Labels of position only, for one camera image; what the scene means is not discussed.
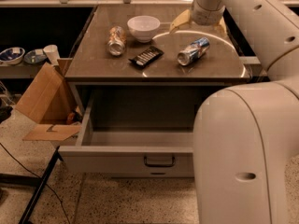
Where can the blue patterned bowl left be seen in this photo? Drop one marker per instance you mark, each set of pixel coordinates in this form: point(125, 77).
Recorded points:
point(12, 56)

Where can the blue patterned bowl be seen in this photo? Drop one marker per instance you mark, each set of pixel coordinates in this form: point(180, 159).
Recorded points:
point(35, 57)
point(12, 56)

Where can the blue silver redbull can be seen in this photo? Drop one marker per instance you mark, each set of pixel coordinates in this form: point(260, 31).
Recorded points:
point(193, 52)

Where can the white paper cup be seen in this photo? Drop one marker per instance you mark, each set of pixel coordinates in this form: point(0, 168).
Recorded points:
point(52, 53)

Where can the black drawer handle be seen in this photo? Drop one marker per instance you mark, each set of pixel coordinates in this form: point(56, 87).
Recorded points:
point(159, 161)

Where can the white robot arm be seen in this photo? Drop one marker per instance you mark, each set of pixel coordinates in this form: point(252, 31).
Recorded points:
point(243, 136)

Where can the open grey top drawer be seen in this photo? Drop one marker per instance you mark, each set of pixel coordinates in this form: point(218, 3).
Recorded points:
point(123, 125)

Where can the brown cardboard box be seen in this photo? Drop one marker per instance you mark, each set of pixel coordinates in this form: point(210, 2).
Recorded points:
point(48, 102)

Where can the white bowl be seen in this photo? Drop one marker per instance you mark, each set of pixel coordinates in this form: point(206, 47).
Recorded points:
point(143, 28)

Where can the grey drawer cabinet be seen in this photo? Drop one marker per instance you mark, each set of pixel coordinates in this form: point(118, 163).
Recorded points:
point(93, 68)

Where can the black metal stand leg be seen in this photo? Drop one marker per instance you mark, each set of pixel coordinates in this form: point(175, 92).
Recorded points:
point(38, 183)

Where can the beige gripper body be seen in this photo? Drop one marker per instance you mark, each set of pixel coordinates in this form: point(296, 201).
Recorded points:
point(206, 19)

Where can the blue patterned bowl right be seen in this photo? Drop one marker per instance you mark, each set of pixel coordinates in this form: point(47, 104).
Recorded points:
point(35, 57)

